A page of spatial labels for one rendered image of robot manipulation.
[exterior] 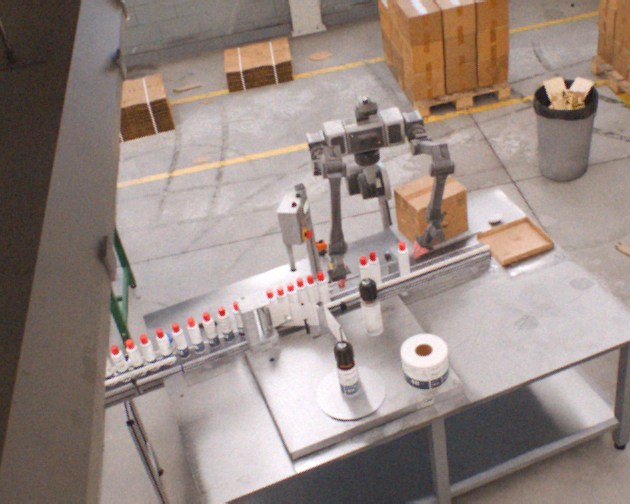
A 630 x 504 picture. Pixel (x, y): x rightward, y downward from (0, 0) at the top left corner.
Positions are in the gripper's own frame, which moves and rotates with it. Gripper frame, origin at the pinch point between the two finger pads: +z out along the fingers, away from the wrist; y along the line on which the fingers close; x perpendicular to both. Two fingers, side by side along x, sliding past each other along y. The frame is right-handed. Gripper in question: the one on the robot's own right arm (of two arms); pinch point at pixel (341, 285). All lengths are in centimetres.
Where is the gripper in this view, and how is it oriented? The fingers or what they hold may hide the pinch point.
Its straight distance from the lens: 412.3
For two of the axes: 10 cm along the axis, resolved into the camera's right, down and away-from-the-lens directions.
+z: 1.4, 7.8, 6.1
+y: 9.3, -3.2, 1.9
